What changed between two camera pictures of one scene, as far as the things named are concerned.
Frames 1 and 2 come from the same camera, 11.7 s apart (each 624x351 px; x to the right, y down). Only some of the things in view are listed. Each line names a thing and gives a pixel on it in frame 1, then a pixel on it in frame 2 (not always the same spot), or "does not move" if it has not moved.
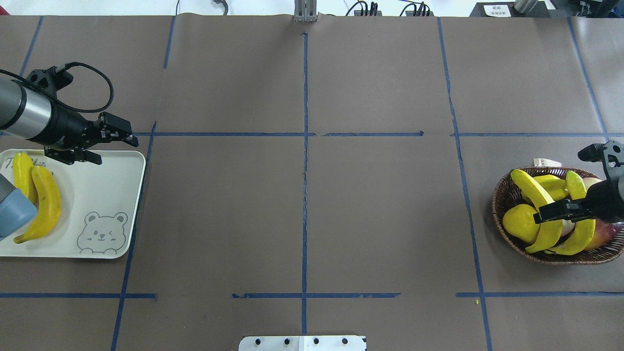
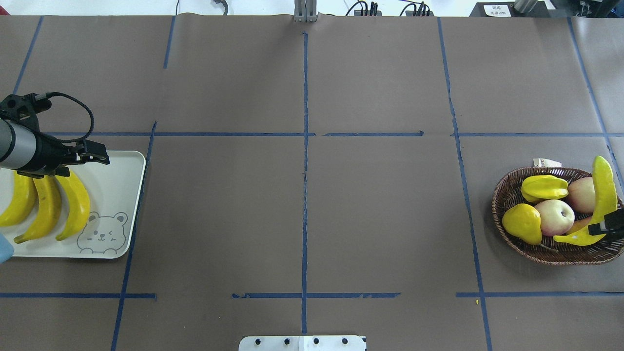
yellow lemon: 519,221 does not move
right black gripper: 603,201 → 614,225
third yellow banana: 49,204 does not move
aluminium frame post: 305,11 does not move
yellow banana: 549,232 → 79,204
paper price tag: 546,162 does not move
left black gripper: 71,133 → 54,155
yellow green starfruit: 556,187 does not move
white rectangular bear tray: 99,204 does not move
